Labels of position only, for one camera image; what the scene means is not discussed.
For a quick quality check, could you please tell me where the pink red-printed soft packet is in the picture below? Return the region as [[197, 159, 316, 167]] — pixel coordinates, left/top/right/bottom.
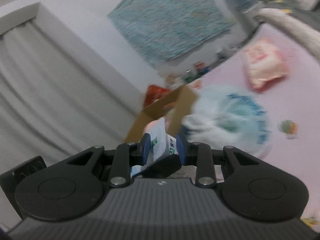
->
[[242, 38, 289, 92]]

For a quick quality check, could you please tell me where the pink plush toy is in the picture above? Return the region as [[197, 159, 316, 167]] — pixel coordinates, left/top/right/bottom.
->
[[143, 119, 163, 133]]

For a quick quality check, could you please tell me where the brown cardboard box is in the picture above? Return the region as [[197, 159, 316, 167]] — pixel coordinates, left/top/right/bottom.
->
[[124, 85, 199, 143]]

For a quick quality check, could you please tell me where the white blue-printed plastic bag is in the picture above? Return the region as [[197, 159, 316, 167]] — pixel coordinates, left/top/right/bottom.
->
[[181, 85, 275, 160]]

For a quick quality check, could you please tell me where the red snack bag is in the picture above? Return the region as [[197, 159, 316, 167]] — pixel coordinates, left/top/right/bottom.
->
[[143, 84, 171, 108]]

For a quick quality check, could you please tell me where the white tissue packet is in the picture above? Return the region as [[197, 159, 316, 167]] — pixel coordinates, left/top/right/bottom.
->
[[130, 117, 178, 179]]

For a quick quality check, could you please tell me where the cluster of colourful small containers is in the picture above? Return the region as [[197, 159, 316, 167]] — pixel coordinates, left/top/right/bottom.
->
[[184, 61, 212, 82]]

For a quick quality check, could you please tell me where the teal textured wall hanging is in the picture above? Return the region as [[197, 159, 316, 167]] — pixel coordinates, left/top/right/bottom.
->
[[107, 0, 235, 68]]

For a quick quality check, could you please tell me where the small orange green toy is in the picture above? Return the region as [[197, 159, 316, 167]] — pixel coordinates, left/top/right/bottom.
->
[[279, 119, 300, 140]]

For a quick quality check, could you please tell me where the grey striped blanket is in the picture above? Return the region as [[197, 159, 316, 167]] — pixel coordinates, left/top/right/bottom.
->
[[259, 7, 320, 64]]

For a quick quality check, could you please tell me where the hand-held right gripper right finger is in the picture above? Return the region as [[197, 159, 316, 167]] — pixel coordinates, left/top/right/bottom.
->
[[176, 133, 262, 188]]

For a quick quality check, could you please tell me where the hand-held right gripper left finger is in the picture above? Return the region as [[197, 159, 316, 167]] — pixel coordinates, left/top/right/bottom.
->
[[65, 133, 152, 188]]

